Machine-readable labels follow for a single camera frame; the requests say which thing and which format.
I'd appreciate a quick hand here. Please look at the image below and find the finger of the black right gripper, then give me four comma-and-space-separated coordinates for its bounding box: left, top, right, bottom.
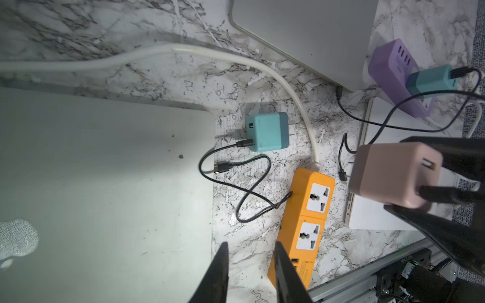
383, 205, 484, 276
400, 136, 485, 182

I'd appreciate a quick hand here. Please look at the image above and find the orange power strip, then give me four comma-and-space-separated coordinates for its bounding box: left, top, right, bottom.
277, 168, 335, 288

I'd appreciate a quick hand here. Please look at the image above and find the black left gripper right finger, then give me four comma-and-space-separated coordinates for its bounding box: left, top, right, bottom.
274, 242, 313, 303

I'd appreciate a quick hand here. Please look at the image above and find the purple power strip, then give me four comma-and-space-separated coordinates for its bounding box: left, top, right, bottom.
368, 39, 436, 118

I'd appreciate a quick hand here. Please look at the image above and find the right silver apple laptop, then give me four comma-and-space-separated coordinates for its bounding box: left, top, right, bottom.
345, 97, 458, 231

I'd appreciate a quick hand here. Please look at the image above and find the white purple-strip power cord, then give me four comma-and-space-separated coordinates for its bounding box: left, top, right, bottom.
424, 99, 484, 139

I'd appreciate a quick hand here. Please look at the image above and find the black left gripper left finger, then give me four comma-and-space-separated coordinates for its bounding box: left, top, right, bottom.
189, 242, 229, 303

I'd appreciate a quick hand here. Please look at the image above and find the teal charger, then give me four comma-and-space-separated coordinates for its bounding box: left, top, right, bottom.
246, 112, 289, 152
406, 64, 458, 95

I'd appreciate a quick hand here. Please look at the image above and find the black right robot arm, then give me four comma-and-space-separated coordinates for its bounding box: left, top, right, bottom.
384, 136, 484, 302

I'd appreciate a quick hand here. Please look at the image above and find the black cable to laptop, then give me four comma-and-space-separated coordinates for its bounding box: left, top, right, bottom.
198, 139, 294, 224
335, 66, 485, 145
336, 132, 359, 184

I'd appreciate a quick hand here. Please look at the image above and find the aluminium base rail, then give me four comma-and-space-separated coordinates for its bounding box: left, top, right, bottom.
308, 239, 483, 302

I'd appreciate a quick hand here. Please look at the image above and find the pink charger plug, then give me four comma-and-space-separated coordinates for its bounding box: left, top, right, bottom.
349, 142, 443, 209

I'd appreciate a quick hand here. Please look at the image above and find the left silver laptop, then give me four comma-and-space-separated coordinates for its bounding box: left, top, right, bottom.
1, 88, 215, 302

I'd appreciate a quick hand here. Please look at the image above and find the rear grey laptop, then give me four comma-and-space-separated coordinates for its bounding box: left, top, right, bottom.
229, 1, 378, 92

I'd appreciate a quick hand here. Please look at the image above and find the white orange-strip power cord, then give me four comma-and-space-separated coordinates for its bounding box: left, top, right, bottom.
0, 42, 322, 170

